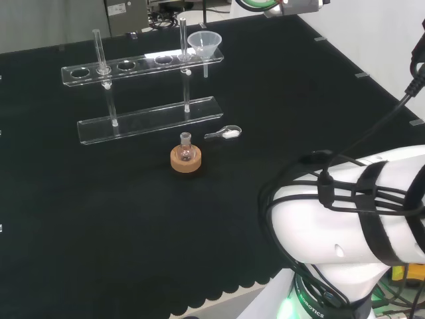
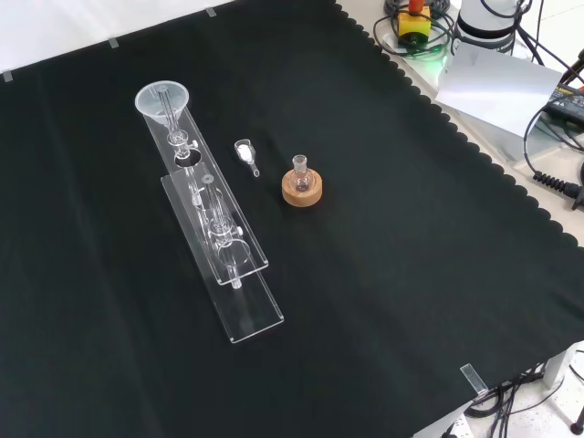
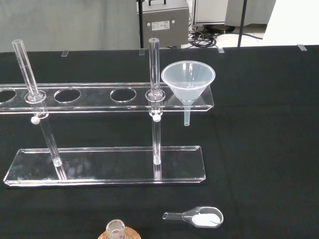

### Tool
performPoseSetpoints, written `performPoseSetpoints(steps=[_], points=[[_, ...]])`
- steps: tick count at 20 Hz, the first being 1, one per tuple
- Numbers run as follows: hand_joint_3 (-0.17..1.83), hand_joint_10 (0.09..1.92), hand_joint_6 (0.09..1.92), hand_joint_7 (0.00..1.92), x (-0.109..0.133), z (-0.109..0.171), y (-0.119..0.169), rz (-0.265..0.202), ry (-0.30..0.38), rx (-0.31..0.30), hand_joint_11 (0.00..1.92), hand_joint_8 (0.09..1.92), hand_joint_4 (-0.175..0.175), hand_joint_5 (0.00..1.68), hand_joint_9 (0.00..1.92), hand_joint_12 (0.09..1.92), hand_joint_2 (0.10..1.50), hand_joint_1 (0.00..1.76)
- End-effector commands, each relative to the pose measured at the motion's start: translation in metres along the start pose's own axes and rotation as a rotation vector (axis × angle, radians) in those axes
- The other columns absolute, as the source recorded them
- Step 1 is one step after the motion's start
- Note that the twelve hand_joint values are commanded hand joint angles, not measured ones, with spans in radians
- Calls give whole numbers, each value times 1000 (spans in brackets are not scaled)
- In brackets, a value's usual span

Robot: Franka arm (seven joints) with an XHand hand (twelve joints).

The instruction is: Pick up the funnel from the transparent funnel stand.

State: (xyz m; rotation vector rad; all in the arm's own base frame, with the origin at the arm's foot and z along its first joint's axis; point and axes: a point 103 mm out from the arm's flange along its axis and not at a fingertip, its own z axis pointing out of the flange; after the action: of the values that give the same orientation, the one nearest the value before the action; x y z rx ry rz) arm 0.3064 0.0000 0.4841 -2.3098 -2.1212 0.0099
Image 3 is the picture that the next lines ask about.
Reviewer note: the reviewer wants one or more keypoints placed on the clear acrylic funnel stand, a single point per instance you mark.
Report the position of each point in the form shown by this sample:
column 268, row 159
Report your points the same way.
column 99, row 164

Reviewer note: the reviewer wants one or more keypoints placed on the glass weighing funnel with powder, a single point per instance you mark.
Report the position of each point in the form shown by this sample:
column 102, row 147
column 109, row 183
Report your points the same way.
column 204, row 219

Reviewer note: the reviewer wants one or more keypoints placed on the clear cloth clip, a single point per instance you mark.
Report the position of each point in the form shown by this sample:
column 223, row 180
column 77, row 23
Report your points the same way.
column 301, row 47
column 141, row 51
column 220, row 50
column 64, row 53

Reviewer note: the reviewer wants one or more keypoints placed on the black tripod pole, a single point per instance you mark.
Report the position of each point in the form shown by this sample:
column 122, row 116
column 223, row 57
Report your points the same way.
column 141, row 25
column 242, row 22

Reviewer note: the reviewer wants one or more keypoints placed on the grey metal equipment box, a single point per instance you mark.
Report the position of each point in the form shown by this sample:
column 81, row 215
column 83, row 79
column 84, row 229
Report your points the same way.
column 167, row 15

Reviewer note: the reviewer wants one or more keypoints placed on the black bench cloth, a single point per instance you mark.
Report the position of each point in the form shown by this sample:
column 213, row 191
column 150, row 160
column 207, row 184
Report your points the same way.
column 261, row 149

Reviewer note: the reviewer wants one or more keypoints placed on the glass round-bottom flask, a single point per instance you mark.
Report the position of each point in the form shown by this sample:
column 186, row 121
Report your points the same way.
column 115, row 229

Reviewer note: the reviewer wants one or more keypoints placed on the white cabinet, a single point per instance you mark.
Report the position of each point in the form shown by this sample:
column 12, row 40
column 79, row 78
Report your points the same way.
column 209, row 12

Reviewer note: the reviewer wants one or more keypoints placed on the pale white board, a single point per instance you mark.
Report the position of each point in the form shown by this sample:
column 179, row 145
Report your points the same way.
column 291, row 22

